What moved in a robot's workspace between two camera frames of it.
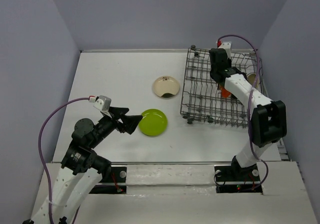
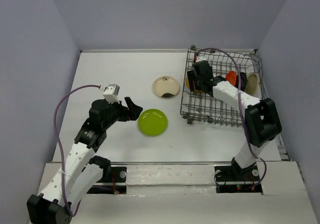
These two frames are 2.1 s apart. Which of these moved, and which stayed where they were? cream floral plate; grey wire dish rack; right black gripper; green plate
Moved: right black gripper
Stayed: cream floral plate; green plate; grey wire dish rack
